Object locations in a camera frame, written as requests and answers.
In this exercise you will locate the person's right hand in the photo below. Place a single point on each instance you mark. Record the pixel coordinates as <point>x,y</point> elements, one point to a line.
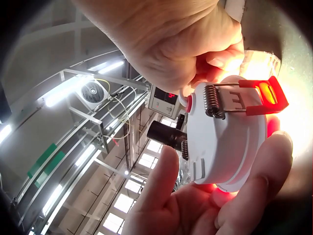
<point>159,31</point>

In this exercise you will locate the person's left hand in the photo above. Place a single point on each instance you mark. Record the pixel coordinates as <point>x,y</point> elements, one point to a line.
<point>185,210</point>

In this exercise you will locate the person's right fingers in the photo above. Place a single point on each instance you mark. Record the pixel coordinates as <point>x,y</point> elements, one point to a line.
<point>220,55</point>

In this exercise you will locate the person's left fingers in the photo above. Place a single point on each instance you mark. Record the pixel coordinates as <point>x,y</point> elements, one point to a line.
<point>167,169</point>

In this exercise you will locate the person's left thumb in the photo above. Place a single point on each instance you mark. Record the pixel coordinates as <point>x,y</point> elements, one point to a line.
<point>264,176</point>

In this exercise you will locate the white round recessed downlight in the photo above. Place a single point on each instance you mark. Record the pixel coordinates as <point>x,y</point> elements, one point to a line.
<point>220,142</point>

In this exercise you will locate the black cylindrical connector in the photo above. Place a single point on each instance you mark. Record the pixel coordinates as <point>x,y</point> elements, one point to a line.
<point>163,133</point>

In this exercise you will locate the clear plastic wrap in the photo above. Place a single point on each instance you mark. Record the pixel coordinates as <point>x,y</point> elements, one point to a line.
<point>264,61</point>

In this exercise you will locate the row of hall windows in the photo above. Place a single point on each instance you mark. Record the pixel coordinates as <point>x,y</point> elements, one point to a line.
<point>127,203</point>

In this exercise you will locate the grey digital display box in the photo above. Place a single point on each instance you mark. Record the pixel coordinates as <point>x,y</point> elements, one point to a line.
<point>162,100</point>

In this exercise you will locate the fluorescent tube lamp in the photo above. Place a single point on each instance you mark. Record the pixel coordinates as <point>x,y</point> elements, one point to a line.
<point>5,134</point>
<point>62,91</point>
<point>86,155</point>
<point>51,198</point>
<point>111,66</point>

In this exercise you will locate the white square ventilation fan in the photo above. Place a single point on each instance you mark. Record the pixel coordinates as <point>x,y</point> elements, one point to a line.
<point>93,94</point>

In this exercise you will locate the green label strip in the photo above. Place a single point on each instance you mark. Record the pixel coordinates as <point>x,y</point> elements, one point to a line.
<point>45,164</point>

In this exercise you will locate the overhead metal frame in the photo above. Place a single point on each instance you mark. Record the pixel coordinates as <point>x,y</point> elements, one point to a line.
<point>80,122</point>

